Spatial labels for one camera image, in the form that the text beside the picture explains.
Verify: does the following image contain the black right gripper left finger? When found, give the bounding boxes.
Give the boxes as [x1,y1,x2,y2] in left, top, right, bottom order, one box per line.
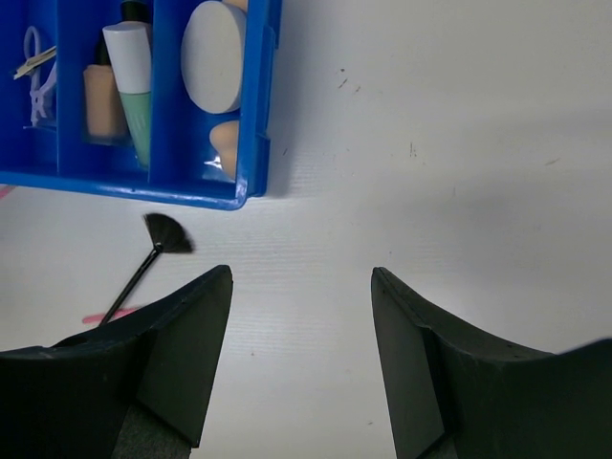
[1,265,233,458]

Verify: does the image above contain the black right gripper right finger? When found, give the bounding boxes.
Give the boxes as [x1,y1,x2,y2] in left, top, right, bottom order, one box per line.
[371,268,611,458]

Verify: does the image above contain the black fan brush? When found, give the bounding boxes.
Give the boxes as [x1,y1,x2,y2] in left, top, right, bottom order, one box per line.
[98,212,194,326]

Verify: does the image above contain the beige makeup sponge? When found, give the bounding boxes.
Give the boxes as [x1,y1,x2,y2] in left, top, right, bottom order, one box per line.
[223,0,249,13]
[209,120,239,180]

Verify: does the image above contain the beige square foundation bottle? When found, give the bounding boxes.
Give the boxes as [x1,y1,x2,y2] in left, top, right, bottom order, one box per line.
[83,35,129,144]

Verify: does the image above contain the purple eyelash curler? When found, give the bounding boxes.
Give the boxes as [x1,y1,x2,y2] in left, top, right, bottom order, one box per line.
[23,26,57,129]

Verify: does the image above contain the green bottle white cap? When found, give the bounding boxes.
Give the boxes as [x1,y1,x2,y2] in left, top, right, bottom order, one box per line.
[102,22,152,168]

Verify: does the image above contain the silver hair clip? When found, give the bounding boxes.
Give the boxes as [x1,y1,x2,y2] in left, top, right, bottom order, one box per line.
[12,46,56,80]

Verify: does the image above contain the BB cream bottle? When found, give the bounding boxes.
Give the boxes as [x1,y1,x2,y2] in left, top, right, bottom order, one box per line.
[120,0,152,26]

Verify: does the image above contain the blue plastic organizer bin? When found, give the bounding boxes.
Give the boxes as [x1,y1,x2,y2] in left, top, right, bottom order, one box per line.
[1,0,282,210]

